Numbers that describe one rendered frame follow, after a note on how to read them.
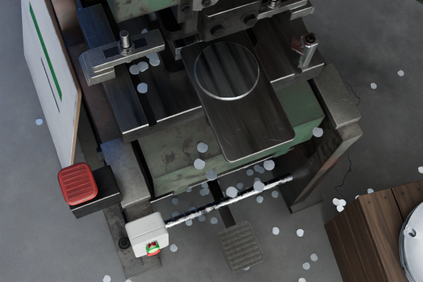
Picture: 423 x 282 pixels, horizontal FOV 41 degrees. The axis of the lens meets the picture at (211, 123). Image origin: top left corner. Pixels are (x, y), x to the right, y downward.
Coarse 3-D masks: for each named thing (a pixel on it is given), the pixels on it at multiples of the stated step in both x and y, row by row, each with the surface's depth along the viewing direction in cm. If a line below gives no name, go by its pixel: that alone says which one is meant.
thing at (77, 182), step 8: (64, 168) 101; (72, 168) 101; (80, 168) 101; (88, 168) 102; (64, 176) 101; (72, 176) 101; (80, 176) 101; (88, 176) 101; (64, 184) 100; (72, 184) 100; (80, 184) 100; (88, 184) 100; (64, 192) 100; (72, 192) 100; (80, 192) 100; (88, 192) 100; (96, 192) 100; (72, 200) 99; (80, 200) 99
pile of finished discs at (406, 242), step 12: (420, 204) 142; (408, 216) 143; (420, 216) 141; (408, 228) 140; (420, 228) 140; (408, 240) 139; (420, 240) 139; (408, 252) 137; (420, 252) 138; (408, 264) 136; (420, 264) 137; (408, 276) 138; (420, 276) 136
